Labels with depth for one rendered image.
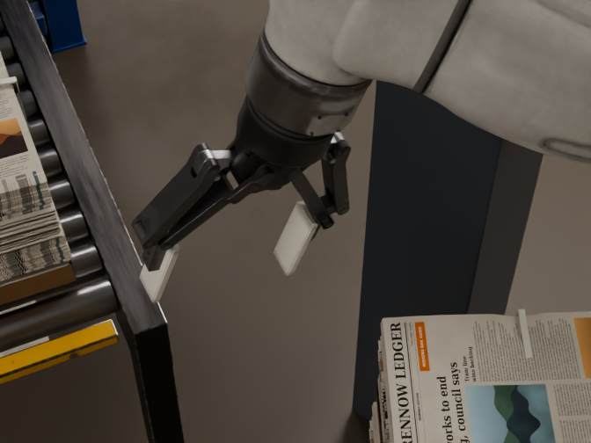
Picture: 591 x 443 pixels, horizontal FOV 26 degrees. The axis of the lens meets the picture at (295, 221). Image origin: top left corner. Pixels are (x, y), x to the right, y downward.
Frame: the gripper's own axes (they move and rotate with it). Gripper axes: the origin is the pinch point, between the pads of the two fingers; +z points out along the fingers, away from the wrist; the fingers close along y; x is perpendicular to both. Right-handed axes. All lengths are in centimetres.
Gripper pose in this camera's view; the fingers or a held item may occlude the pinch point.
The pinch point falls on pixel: (221, 268)
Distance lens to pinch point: 112.6
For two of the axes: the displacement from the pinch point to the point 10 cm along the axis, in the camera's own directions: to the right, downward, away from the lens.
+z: -3.2, 6.6, 6.8
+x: -4.5, -7.4, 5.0
